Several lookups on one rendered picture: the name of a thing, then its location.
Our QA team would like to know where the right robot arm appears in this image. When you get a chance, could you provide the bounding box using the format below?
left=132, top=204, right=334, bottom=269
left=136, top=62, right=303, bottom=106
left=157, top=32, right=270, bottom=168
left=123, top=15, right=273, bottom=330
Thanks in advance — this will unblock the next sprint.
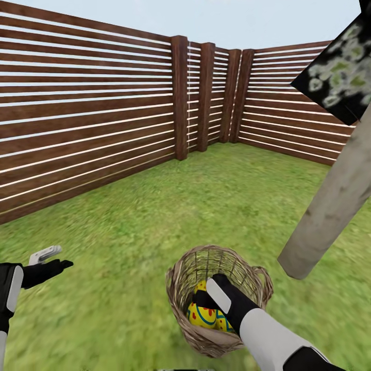
left=192, top=274, right=347, bottom=371

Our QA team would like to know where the easter egg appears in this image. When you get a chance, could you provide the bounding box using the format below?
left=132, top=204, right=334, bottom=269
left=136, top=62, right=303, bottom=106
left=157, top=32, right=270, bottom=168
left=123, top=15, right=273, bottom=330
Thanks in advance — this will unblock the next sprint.
left=186, top=303, right=216, bottom=330
left=214, top=310, right=234, bottom=333
left=194, top=263, right=207, bottom=294

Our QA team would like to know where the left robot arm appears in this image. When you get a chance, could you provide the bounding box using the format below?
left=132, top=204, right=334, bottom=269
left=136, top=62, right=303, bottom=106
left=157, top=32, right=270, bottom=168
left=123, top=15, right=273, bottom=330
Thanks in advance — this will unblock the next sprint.
left=0, top=245, right=74, bottom=371

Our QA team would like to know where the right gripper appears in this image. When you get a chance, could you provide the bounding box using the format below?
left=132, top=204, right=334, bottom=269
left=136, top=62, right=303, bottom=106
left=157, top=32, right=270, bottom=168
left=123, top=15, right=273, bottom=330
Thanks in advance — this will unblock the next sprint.
left=192, top=290, right=219, bottom=310

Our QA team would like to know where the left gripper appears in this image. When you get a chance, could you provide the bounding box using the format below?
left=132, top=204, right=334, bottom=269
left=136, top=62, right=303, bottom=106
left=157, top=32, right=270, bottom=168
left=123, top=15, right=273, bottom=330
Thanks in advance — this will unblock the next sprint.
left=24, top=259, right=74, bottom=289

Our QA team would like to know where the wicker basket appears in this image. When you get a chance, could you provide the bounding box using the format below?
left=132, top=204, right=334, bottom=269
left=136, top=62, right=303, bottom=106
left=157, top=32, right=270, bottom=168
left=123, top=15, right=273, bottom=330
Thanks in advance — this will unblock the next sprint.
left=165, top=244, right=274, bottom=359

